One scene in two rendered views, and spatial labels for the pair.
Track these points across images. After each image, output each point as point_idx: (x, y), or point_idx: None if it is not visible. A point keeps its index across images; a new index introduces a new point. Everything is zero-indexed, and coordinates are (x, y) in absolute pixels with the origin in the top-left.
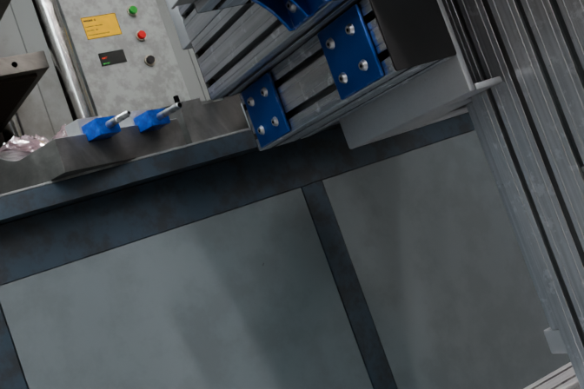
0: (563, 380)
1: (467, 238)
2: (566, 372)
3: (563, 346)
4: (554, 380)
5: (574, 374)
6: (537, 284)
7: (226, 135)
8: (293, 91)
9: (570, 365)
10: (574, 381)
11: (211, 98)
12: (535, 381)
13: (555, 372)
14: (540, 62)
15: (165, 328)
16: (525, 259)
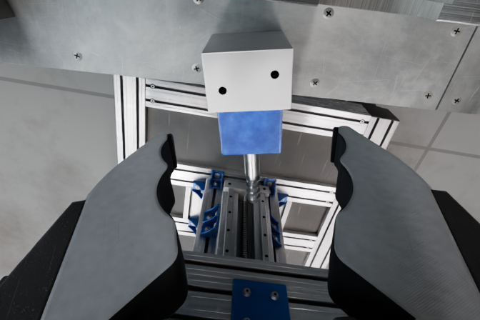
0: (287, 121)
1: None
2: (300, 116)
3: (223, 188)
4: (289, 116)
5: (296, 122)
6: (221, 208)
7: (114, 73)
8: None
9: (312, 111)
10: (284, 128)
11: (3, 278)
12: (291, 103)
13: (304, 107)
14: None
15: None
16: (220, 216)
